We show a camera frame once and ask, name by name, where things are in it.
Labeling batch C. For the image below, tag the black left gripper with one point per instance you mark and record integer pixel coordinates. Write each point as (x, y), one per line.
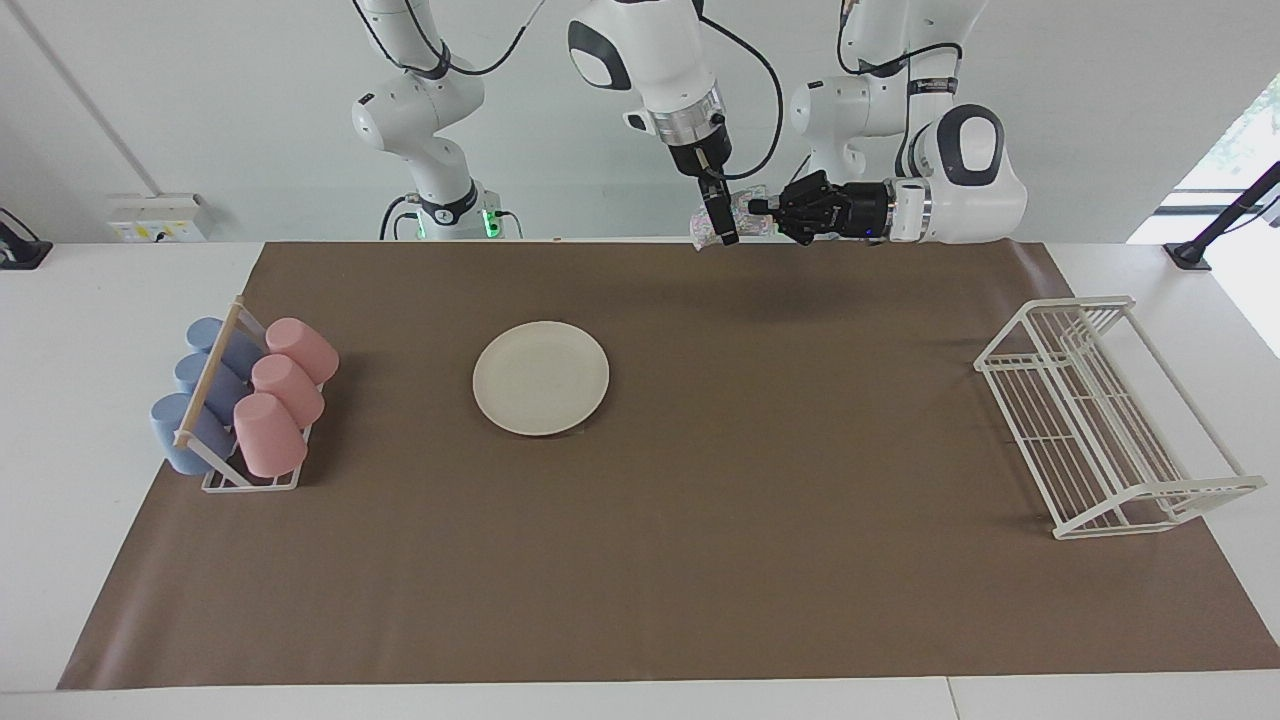
(850, 210)

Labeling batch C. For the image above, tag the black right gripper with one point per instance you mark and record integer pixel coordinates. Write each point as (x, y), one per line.
(700, 160)

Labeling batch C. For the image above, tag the round white plate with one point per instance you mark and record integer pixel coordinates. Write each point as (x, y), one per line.
(540, 378)

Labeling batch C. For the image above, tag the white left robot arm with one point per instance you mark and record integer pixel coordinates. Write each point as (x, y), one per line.
(960, 190)

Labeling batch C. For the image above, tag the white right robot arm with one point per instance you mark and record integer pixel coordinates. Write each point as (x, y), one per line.
(650, 50)

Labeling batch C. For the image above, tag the brown table mat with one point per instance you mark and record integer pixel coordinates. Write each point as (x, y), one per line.
(700, 550)

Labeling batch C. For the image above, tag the black mounting stand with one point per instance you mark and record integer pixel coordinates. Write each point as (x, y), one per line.
(1190, 255)

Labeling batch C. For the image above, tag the pink plastic cup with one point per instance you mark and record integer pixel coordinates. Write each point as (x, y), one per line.
(268, 435)
(290, 390)
(305, 348)

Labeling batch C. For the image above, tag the bright window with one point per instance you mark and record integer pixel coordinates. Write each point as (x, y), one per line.
(1250, 140)

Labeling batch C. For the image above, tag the blue plastic cup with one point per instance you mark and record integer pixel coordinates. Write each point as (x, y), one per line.
(215, 385)
(180, 440)
(235, 348)

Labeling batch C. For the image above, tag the black table clamp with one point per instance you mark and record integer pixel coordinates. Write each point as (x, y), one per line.
(20, 250)

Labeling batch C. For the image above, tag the white wall outlet box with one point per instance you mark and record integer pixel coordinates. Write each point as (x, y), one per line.
(155, 218)

